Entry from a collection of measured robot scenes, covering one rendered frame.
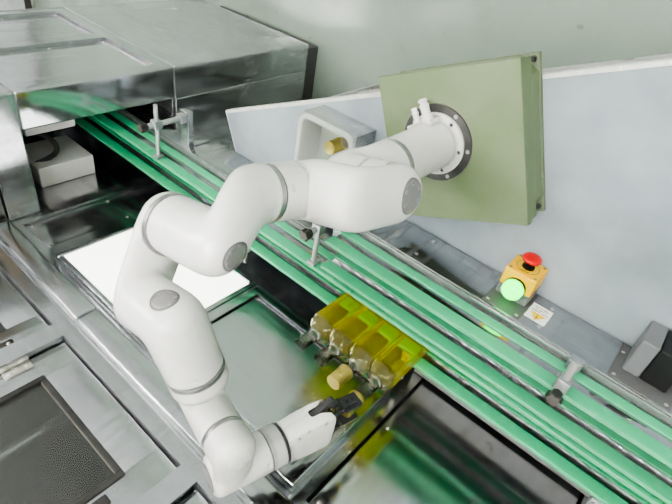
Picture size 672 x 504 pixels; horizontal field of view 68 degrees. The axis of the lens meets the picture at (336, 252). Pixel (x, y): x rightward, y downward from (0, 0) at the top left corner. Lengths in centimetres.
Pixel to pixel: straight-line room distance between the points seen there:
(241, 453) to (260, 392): 36
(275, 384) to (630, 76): 92
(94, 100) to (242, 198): 114
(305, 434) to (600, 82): 79
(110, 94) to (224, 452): 121
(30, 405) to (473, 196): 102
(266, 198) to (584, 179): 64
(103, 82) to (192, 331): 116
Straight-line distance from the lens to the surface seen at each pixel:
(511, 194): 102
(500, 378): 109
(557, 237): 112
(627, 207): 106
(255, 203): 63
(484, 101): 99
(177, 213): 66
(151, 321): 66
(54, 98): 166
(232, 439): 82
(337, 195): 68
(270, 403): 116
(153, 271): 73
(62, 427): 123
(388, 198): 73
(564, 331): 113
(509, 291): 109
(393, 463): 117
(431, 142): 96
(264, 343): 127
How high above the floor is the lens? 173
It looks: 42 degrees down
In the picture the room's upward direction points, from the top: 121 degrees counter-clockwise
